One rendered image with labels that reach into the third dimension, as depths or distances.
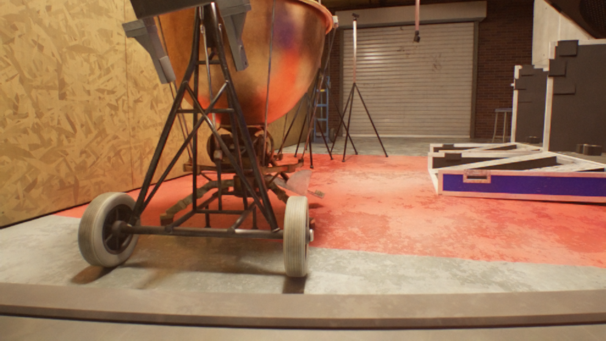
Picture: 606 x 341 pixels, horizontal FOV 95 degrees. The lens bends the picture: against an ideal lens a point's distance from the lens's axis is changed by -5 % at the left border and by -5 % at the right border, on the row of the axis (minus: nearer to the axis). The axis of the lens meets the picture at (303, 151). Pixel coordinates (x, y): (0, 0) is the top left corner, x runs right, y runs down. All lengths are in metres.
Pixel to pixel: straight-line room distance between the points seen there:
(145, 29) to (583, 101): 2.68
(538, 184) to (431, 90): 5.97
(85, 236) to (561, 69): 2.79
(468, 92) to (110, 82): 7.10
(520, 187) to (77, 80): 2.17
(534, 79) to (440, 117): 4.07
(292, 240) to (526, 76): 3.32
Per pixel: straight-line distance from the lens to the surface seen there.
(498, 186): 1.75
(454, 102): 7.67
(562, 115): 2.74
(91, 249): 0.90
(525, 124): 3.71
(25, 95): 1.56
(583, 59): 2.82
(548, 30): 5.10
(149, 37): 0.53
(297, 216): 0.70
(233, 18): 0.48
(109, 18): 1.88
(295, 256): 0.70
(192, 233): 0.84
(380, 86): 7.51
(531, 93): 3.74
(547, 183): 1.81
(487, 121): 7.97
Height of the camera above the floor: 0.39
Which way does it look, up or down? 6 degrees down
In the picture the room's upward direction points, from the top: straight up
